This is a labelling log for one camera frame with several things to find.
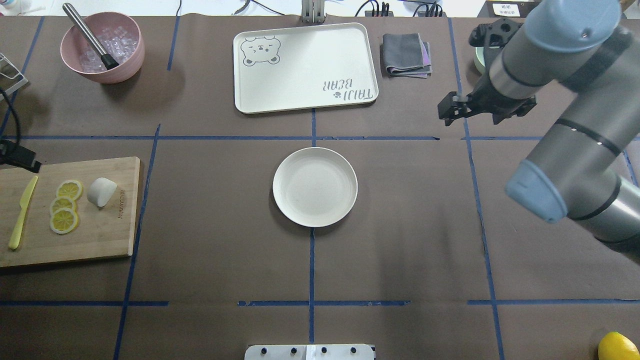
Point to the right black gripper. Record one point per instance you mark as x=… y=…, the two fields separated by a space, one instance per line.
x=483 y=98

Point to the cream round plate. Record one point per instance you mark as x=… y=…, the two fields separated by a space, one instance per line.
x=315 y=187

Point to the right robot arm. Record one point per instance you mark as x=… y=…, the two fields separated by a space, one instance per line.
x=581 y=45

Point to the white bear tray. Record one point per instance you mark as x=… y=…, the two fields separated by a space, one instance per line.
x=306 y=67

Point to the green bowl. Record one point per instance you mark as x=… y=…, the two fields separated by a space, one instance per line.
x=479 y=60

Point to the grey folded cloth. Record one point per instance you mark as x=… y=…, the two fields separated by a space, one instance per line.
x=406 y=55

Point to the black label box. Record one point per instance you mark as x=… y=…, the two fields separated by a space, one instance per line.
x=507 y=8

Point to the yellow lemon lower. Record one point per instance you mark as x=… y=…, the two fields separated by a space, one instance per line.
x=615 y=346

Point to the pink bowl with ice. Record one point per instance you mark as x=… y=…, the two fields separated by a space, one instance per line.
x=117 y=55

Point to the steel muddler black tip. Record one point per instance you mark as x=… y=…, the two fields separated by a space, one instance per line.
x=78 y=22

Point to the bamboo cutting board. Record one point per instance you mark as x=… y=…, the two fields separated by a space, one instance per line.
x=102 y=232

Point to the lemon slice top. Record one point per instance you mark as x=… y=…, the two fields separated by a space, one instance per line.
x=70 y=188

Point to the lemon slice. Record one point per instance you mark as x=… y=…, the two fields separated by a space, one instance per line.
x=70 y=188
x=62 y=202
x=64 y=221

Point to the lemon slice middle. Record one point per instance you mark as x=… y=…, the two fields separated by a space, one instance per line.
x=62 y=202

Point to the lemon slice bottom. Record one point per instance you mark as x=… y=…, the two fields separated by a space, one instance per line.
x=64 y=221

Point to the white cup rack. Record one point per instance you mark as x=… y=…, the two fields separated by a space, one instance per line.
x=11 y=78

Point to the yellow plastic knife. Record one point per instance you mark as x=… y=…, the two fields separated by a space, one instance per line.
x=24 y=203

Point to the aluminium frame post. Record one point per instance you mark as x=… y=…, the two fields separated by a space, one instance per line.
x=313 y=11

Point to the white pole mount base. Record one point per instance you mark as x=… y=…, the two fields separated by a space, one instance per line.
x=347 y=351

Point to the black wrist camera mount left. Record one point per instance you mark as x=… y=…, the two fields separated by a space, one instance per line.
x=12 y=154

